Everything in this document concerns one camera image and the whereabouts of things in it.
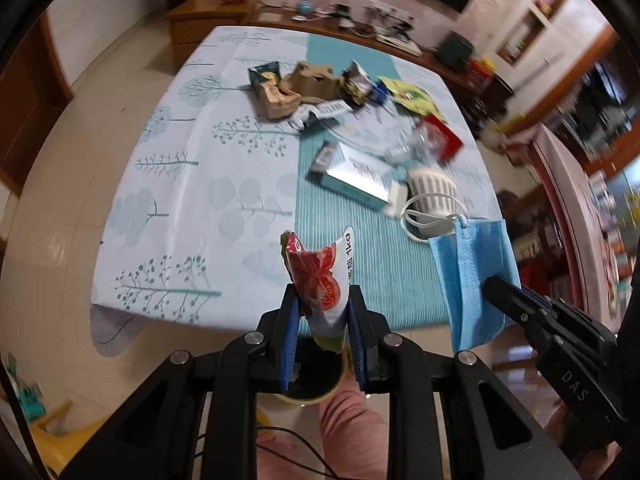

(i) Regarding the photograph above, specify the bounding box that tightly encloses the teal cardboard box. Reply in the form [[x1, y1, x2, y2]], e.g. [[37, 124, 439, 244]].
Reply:
[[306, 141, 401, 211]]

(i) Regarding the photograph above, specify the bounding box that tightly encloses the brown cardboard cup holder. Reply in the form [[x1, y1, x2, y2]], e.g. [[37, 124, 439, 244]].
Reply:
[[285, 61, 337, 101]]

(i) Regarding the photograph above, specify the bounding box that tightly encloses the yellow green snack packet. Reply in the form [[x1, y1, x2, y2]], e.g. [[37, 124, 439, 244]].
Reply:
[[377, 76, 446, 121]]

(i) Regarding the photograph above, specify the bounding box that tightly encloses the blue face mask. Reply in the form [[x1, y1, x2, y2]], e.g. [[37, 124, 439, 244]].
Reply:
[[429, 217, 522, 353]]

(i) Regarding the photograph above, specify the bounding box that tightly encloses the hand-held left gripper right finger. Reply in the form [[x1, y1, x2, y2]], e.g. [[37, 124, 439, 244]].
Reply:
[[347, 285, 581, 480]]

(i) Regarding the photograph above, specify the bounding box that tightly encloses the dark green box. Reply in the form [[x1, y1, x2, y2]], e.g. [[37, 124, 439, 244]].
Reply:
[[436, 31, 476, 68]]

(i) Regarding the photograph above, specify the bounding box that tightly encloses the yellow rimmed trash bin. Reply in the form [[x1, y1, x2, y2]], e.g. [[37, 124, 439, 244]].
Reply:
[[272, 335, 351, 406]]

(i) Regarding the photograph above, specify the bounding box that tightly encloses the red box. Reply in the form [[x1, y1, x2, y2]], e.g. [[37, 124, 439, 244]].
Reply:
[[467, 58, 496, 88]]

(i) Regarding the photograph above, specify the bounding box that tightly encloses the person's pink pants leg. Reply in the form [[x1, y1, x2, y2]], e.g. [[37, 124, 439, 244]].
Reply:
[[257, 375, 391, 480]]

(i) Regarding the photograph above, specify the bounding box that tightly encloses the crumpled foil snack wrapper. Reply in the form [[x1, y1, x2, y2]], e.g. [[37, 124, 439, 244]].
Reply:
[[340, 60, 381, 107]]

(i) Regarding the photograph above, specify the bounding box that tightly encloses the white printed wrapper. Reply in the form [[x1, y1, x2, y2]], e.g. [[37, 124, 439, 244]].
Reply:
[[290, 100, 351, 132]]

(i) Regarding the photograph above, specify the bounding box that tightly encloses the teal plastic toy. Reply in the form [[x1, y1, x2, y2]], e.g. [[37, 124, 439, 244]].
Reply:
[[0, 355, 46, 421]]

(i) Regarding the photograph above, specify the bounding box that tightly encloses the crumpled brown paper bag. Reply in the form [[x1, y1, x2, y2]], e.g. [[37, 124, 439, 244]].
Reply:
[[257, 82, 303, 120]]

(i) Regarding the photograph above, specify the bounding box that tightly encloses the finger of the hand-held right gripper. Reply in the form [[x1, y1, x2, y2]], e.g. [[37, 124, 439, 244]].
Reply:
[[480, 275, 557, 342]]

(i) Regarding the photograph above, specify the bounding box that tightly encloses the white charger with cable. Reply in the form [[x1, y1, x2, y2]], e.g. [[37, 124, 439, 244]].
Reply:
[[384, 182, 473, 245]]

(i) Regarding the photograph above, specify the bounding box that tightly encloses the wooden cabinet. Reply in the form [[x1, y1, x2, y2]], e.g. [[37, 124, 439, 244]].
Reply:
[[166, 0, 258, 63]]

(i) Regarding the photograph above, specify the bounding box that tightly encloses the wooden door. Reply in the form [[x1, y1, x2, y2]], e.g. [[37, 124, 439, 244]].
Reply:
[[0, 10, 73, 196]]

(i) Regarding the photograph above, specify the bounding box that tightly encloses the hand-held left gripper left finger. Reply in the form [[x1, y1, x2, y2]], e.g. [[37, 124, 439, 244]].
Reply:
[[60, 285, 306, 480]]

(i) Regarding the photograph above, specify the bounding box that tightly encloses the clear plastic bottle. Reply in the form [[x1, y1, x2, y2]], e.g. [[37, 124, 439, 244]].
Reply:
[[382, 122, 446, 166]]

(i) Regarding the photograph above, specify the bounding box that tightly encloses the thin black cable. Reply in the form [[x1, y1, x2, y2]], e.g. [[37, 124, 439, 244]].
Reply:
[[197, 425, 341, 480]]

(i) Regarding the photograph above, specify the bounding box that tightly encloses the yellow plastic stool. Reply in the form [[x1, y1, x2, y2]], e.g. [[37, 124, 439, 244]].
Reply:
[[27, 400, 108, 480]]

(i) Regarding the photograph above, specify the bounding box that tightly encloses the red packet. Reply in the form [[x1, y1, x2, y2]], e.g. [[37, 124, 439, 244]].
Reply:
[[417, 114, 465, 163]]

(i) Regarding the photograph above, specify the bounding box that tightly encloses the green carton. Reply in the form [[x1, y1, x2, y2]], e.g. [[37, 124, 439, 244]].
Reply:
[[248, 61, 283, 92]]

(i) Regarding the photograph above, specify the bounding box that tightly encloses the long wooden sideboard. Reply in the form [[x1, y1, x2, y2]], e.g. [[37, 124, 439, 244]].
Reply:
[[245, 5, 516, 106]]

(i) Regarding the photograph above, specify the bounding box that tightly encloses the tree print tablecloth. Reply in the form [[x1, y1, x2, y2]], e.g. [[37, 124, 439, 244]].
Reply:
[[90, 25, 516, 358]]

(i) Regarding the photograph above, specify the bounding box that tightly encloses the tomato print packet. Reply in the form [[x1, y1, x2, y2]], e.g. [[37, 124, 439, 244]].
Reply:
[[280, 225, 357, 356]]

